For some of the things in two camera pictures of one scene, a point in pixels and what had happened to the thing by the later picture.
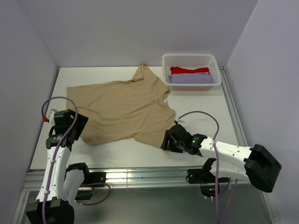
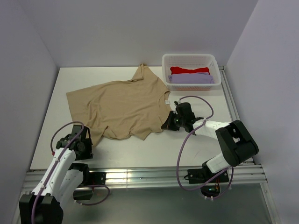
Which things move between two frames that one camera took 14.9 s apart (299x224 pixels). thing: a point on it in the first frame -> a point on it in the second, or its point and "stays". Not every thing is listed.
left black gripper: x=81 y=122 -> x=88 y=154
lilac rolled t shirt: x=193 y=78 stays
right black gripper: x=165 y=144 -> x=168 y=124
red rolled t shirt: x=177 y=70 stays
